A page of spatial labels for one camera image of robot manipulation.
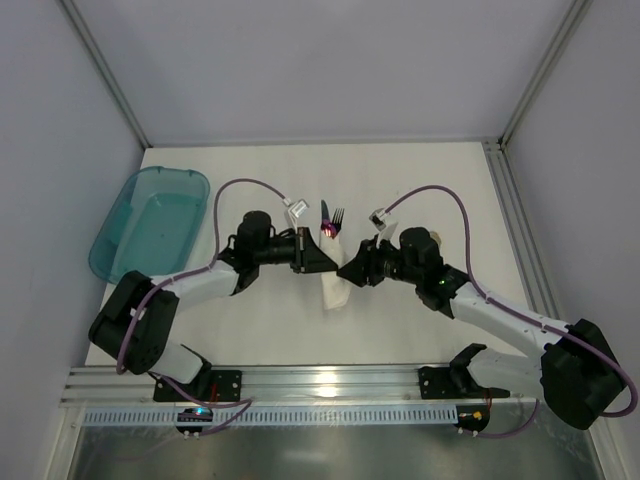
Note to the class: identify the aluminium right side rail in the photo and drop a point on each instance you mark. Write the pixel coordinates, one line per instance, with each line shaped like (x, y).
(536, 283)

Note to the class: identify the aluminium left corner post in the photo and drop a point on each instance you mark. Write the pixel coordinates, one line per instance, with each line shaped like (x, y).
(82, 31)

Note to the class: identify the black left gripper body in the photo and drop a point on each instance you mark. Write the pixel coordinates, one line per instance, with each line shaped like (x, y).
(302, 250)

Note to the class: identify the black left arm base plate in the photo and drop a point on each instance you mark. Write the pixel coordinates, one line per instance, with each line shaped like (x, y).
(225, 384)

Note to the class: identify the white slotted cable duct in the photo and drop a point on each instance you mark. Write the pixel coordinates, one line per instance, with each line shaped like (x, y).
(280, 415)

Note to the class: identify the aluminium corner post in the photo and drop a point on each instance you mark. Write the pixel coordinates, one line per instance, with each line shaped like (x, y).
(558, 43)
(82, 31)

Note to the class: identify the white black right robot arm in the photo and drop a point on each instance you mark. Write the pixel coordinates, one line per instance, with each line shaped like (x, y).
(569, 367)

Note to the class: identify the aluminium front rail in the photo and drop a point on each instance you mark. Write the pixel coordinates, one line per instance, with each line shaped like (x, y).
(101, 385)

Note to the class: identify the right black controller board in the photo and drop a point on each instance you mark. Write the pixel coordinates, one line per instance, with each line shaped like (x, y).
(472, 417)

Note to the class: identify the iridescent pink spoon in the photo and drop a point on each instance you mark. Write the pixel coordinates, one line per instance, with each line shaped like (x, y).
(329, 229)

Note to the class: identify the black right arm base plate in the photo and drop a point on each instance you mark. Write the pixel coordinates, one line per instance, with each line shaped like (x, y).
(439, 383)

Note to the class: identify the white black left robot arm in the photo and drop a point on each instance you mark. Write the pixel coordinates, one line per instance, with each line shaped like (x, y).
(133, 327)

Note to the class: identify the aluminium rail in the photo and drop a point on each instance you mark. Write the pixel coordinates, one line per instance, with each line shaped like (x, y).
(536, 283)
(101, 385)

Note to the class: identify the teal transparent plastic bin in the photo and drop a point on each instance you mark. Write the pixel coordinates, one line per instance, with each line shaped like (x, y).
(152, 225)

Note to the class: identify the silver table knife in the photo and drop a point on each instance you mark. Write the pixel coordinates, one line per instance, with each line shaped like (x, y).
(325, 215)

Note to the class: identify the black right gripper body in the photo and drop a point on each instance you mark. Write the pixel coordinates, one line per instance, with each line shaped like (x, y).
(370, 263)

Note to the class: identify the black controller board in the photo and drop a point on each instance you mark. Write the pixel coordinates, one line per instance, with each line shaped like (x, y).
(472, 417)
(193, 421)

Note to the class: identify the beige oval cutlery tray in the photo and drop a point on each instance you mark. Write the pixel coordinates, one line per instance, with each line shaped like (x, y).
(436, 237)

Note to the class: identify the black fork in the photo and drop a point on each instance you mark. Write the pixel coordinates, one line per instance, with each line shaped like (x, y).
(337, 220)

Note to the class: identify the aluminium right corner post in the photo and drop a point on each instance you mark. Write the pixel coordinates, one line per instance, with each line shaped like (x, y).
(558, 43)

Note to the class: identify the left black controller board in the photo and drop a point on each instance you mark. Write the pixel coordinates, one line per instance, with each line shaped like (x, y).
(193, 421)

